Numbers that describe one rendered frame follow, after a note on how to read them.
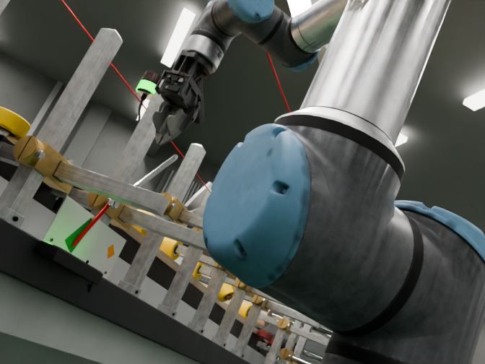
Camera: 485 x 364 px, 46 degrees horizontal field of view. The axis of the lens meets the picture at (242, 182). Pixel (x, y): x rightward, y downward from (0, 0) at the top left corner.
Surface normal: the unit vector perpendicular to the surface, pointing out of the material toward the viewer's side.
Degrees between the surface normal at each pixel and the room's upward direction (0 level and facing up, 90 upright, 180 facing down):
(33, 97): 90
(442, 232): 90
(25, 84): 90
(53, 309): 90
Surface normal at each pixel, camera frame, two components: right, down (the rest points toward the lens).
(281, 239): 0.17, 0.33
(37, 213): 0.88, 0.26
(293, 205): 0.38, 0.00
